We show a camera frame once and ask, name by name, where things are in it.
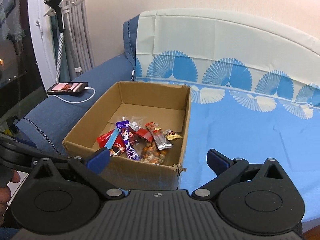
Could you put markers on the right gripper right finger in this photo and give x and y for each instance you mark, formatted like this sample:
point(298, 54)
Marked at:
point(228, 173)

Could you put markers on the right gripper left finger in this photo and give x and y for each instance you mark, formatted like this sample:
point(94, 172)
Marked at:
point(88, 170)

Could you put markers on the light blue stick packet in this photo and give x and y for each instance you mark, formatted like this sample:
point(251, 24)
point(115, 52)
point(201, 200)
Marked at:
point(111, 140)

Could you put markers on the large red snack packet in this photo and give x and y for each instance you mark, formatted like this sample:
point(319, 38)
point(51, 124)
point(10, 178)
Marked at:
point(118, 147)

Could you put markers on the purple chocolate bar wrapper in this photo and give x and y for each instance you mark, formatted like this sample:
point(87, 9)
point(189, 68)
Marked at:
point(124, 131)

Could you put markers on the small red snack packet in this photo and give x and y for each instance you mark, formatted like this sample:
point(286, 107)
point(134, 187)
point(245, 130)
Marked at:
point(144, 133)

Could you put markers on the yellow beige snack packet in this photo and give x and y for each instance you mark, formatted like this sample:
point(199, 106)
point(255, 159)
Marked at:
point(171, 135)

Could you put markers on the silver stick packet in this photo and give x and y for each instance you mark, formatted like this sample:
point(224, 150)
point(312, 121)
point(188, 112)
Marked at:
point(160, 140)

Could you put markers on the small red brown candy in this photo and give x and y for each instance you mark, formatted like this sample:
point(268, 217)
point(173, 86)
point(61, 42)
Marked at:
point(153, 127)

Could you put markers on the person's left hand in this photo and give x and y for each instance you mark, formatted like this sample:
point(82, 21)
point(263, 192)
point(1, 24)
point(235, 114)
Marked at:
point(5, 195)

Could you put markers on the blue sofa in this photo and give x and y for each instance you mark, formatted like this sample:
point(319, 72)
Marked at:
point(46, 125)

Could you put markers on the clear bag of nuts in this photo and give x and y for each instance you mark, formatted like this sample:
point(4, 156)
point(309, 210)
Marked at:
point(151, 154)

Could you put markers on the clear bag of candies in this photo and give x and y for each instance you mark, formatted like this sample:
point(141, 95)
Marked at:
point(136, 122)

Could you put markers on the blue white patterned sofa cover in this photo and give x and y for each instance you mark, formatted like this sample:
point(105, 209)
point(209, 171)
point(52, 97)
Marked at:
point(254, 86)

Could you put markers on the black smartphone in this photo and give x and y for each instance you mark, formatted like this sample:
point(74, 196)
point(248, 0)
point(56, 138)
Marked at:
point(68, 88)

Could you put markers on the cardboard box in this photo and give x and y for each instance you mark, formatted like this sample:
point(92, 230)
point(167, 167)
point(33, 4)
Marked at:
point(167, 105)

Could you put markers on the grey curtain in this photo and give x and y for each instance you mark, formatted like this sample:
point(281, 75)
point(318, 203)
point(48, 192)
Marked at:
point(73, 50)

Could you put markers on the black white phone stand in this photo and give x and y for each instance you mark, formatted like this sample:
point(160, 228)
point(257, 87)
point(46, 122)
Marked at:
point(57, 8)

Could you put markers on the white window frame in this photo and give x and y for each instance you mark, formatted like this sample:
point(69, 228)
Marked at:
point(42, 39)

